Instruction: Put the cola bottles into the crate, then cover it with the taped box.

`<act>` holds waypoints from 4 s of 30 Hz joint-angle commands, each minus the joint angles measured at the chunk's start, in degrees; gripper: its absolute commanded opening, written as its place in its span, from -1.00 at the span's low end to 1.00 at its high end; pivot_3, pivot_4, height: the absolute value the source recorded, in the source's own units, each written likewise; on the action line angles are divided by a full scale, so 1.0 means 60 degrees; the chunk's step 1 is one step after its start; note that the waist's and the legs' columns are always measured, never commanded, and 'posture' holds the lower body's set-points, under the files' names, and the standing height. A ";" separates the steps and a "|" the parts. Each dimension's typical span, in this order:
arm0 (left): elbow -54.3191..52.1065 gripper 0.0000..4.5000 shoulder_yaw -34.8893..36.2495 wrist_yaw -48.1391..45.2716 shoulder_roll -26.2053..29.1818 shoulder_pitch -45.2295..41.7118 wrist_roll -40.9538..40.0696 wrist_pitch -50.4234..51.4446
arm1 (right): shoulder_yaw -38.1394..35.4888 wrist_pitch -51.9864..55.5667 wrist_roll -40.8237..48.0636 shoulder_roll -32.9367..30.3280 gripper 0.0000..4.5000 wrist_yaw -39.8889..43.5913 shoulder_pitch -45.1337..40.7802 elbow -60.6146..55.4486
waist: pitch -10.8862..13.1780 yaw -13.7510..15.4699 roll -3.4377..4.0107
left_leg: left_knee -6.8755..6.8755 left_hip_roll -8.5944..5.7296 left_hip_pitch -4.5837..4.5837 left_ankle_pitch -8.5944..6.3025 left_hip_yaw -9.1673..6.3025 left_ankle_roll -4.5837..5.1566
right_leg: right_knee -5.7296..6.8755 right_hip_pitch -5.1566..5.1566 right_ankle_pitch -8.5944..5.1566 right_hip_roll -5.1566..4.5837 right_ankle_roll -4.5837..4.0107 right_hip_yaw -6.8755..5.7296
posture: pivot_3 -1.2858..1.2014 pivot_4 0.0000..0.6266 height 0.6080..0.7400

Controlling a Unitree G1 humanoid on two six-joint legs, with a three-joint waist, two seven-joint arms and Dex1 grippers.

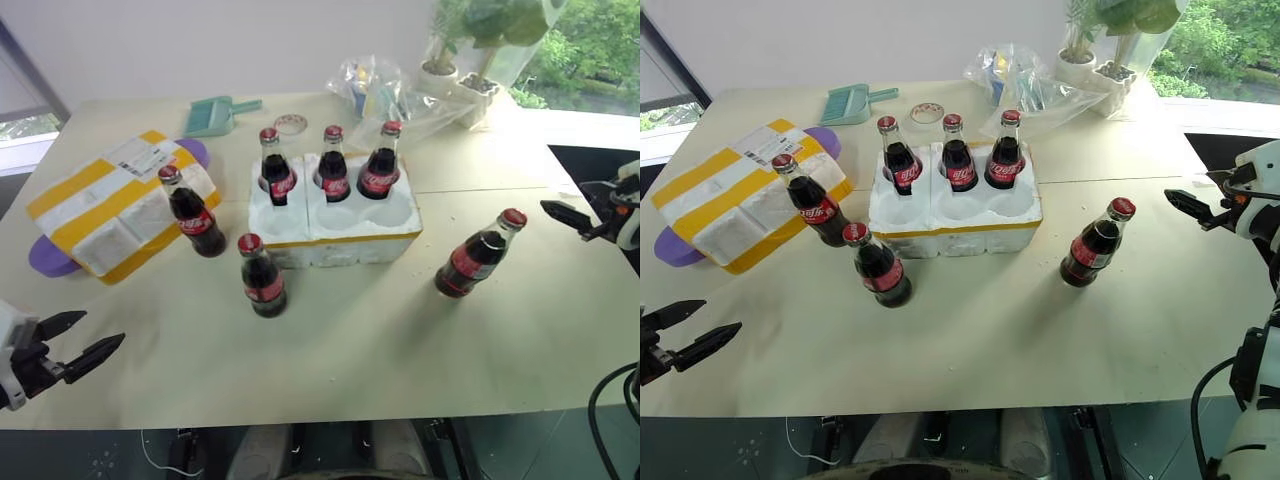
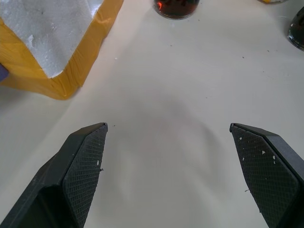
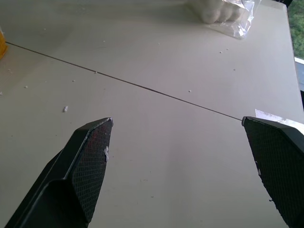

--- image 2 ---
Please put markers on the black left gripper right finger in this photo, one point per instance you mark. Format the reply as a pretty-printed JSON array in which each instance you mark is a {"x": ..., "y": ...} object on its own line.
[{"x": 268, "y": 173}]

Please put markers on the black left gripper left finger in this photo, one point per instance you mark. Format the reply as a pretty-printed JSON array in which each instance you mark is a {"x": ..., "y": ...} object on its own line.
[{"x": 78, "y": 175}]

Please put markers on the yellow object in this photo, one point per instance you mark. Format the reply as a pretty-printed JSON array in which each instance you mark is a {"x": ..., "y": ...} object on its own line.
[{"x": 273, "y": 1}]

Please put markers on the small purple object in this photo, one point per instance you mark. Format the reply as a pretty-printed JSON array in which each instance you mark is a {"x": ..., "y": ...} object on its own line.
[{"x": 3, "y": 73}]

